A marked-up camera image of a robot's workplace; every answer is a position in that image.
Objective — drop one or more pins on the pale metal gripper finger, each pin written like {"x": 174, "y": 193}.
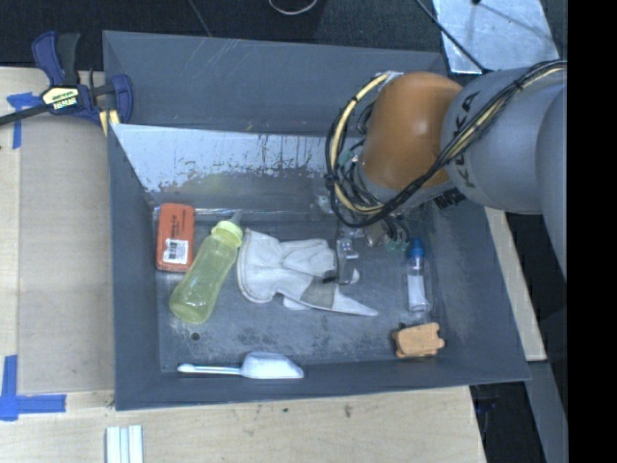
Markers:
{"x": 343, "y": 268}
{"x": 354, "y": 257}

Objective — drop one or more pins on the white work glove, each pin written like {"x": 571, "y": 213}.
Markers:
{"x": 279, "y": 268}

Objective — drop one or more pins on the clear bottle with blue cap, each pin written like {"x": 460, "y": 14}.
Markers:
{"x": 417, "y": 282}

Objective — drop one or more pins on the orange sponge piece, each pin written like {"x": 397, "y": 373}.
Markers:
{"x": 418, "y": 340}

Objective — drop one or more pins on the white plastic scoop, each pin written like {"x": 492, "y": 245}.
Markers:
{"x": 270, "y": 367}

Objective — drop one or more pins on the yellow baby bottle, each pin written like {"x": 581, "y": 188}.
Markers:
{"x": 200, "y": 282}

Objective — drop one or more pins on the orange packet with barcode label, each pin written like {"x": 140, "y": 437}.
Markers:
{"x": 174, "y": 232}

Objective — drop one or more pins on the grey metal bin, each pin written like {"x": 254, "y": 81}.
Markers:
{"x": 270, "y": 89}

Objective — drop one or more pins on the flat brown board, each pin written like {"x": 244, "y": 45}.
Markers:
{"x": 62, "y": 258}

